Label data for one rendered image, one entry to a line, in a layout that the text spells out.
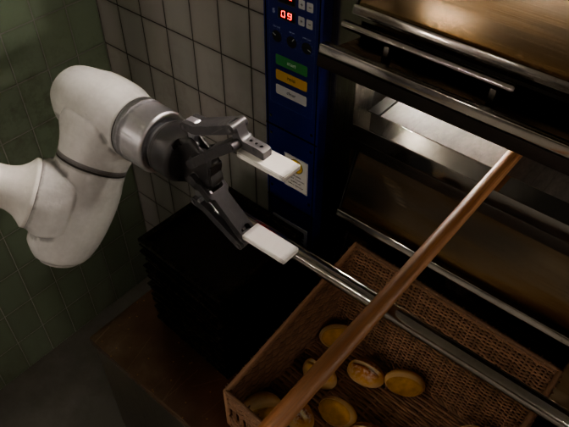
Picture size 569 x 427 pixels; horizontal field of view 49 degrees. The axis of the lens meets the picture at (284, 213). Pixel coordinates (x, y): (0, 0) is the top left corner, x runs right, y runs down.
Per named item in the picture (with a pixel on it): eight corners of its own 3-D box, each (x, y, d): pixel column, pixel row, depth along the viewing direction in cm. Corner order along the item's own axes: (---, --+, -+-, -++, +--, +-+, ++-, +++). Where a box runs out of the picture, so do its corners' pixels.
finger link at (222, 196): (190, 174, 80) (186, 177, 81) (242, 245, 81) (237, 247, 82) (212, 158, 82) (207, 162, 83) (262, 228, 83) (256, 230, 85)
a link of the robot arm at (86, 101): (177, 97, 90) (146, 181, 93) (107, 61, 97) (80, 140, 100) (121, 85, 81) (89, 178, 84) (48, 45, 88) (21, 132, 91)
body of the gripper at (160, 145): (184, 105, 83) (235, 133, 79) (190, 156, 89) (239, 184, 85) (140, 132, 79) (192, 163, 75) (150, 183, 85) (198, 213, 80)
